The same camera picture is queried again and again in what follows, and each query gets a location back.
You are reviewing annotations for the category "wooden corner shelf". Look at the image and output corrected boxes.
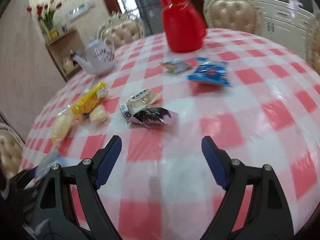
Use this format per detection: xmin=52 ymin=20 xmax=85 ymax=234
xmin=46 ymin=28 xmax=85 ymax=82

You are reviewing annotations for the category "white ceramic teapot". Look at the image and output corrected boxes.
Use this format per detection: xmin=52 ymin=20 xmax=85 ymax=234
xmin=70 ymin=38 xmax=116 ymax=76

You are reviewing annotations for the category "yellow bread bag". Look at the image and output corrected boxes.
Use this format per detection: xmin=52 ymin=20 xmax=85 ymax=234
xmin=51 ymin=82 xmax=108 ymax=145

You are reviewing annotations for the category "cream tufted chair at left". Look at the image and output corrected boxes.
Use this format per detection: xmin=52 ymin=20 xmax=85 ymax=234
xmin=0 ymin=123 xmax=24 ymax=180

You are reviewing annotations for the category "blue cookie snack packet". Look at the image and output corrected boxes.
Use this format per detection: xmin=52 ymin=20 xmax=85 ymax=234
xmin=188 ymin=57 xmax=231 ymax=87

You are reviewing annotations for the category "red tulip bouquet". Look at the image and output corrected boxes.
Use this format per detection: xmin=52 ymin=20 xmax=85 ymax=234
xmin=35 ymin=0 xmax=62 ymax=42

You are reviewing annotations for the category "white barcode snack packet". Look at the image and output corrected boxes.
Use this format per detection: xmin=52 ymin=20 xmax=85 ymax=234
xmin=119 ymin=89 xmax=162 ymax=123

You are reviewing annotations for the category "cream tufted chair at right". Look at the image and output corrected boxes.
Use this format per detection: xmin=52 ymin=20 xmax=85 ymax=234
xmin=306 ymin=14 xmax=320 ymax=74

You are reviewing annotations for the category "black pink snack packet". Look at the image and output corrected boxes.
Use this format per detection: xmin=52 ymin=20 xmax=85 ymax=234
xmin=129 ymin=107 xmax=178 ymax=126

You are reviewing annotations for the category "cream tufted chair by shelf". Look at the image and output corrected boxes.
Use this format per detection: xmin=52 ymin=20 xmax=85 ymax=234
xmin=96 ymin=11 xmax=145 ymax=49

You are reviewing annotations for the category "large clear blue snack bag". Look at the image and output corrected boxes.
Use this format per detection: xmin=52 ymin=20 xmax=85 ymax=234
xmin=35 ymin=152 xmax=61 ymax=179

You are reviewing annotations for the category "red plastic thermos jug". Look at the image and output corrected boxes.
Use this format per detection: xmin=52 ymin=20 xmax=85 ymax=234
xmin=160 ymin=0 xmax=207 ymax=53

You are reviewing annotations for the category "small bread bun packet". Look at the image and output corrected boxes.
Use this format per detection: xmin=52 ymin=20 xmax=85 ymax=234
xmin=89 ymin=105 xmax=109 ymax=125

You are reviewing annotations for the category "cream tufted chair behind jug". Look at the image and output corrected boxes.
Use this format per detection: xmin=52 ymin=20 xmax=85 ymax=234
xmin=203 ymin=0 xmax=264 ymax=35

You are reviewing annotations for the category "white glass door cabinet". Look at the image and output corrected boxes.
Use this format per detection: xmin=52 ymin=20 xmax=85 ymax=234
xmin=197 ymin=0 xmax=318 ymax=61

